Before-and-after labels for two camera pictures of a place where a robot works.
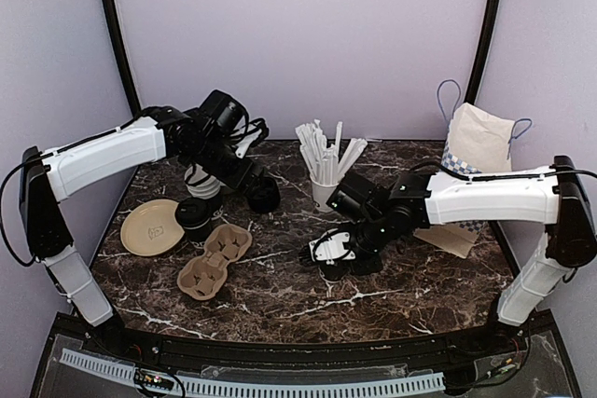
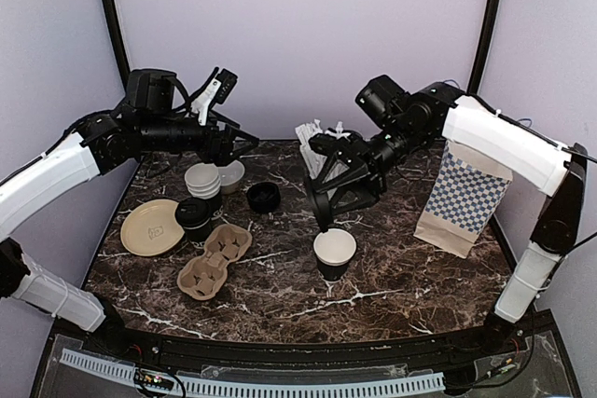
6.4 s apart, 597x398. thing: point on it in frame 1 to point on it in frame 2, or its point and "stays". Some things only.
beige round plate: [149, 227] stays
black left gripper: [242, 178] to [222, 153]
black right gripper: [371, 266] to [364, 160]
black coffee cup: [194, 214] stays
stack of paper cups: [201, 184] stays
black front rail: [441, 349] stays
